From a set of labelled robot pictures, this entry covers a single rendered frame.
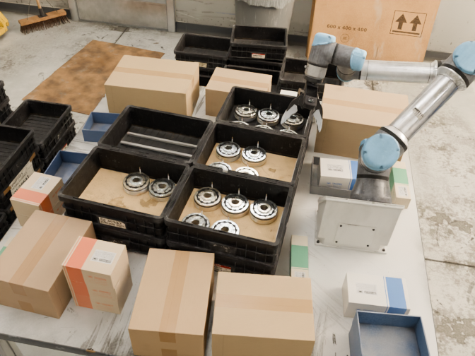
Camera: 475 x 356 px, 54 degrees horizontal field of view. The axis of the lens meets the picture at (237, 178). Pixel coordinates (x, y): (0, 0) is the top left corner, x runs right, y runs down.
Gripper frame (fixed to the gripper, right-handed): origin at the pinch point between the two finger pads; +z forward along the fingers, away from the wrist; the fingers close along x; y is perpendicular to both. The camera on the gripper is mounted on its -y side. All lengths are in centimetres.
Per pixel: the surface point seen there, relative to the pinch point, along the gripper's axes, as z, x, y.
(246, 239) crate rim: 29, 14, -39
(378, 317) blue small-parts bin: 38, -30, -53
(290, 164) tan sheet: 19.3, -2.4, 12.4
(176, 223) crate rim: 31, 38, -34
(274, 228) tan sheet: 31.9, 3.2, -22.1
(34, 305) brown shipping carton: 62, 77, -50
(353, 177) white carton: 19.0, -29.3, 11.2
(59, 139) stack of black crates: 62, 120, 86
